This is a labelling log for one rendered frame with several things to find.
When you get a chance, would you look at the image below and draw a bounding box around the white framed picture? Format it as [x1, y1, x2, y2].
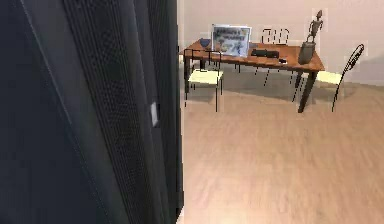
[211, 23, 253, 58]

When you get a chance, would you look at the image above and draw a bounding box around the brown wooden table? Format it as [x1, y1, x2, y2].
[182, 38, 326, 114]

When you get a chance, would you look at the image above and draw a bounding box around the black flat box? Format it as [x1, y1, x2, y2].
[250, 48, 280, 59]

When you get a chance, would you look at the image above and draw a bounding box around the large black speaker cabinet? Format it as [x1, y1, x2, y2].
[0, 0, 185, 224]

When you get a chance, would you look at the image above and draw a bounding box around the grey figure statue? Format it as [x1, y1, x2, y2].
[297, 9, 325, 66]

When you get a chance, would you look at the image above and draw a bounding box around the black wire chair cream seat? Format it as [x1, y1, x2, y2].
[183, 48, 224, 113]
[315, 43, 365, 113]
[254, 28, 296, 87]

